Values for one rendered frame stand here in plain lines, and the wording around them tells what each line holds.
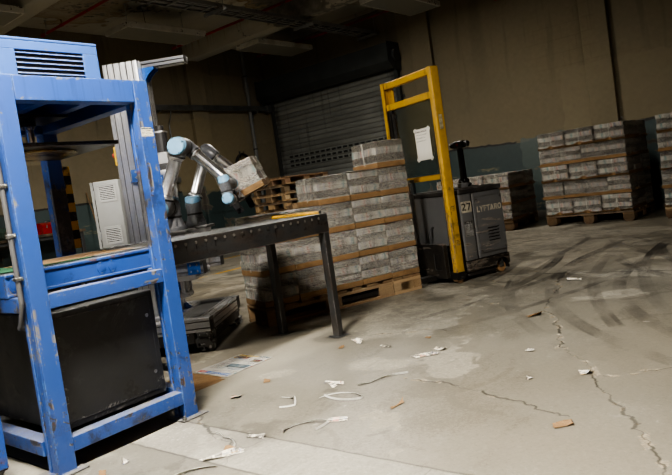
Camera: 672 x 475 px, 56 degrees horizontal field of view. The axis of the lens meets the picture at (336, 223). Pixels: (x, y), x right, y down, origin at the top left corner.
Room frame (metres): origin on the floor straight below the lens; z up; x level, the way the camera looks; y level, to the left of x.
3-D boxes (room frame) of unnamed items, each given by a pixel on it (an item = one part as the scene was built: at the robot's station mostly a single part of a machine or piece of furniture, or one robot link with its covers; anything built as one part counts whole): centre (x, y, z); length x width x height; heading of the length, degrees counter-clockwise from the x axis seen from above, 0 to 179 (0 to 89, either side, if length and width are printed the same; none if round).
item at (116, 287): (2.95, 1.34, 0.38); 0.94 x 0.69 x 0.63; 50
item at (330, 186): (5.18, 0.08, 0.95); 0.38 x 0.29 x 0.23; 29
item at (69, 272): (2.94, 1.34, 0.75); 0.70 x 0.65 x 0.10; 140
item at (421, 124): (5.69, -0.83, 1.28); 0.57 x 0.01 x 0.65; 30
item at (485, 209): (5.87, -1.13, 0.40); 0.69 x 0.55 x 0.80; 30
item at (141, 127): (2.90, 0.81, 0.77); 0.09 x 0.09 x 1.55; 50
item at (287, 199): (11.93, 0.75, 0.65); 1.33 x 0.94 x 1.30; 144
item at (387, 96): (5.97, -0.65, 0.97); 0.09 x 0.09 x 1.75; 30
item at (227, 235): (3.57, 0.49, 0.74); 1.34 x 0.05 x 0.12; 140
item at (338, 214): (5.11, 0.20, 0.42); 1.17 x 0.39 x 0.83; 120
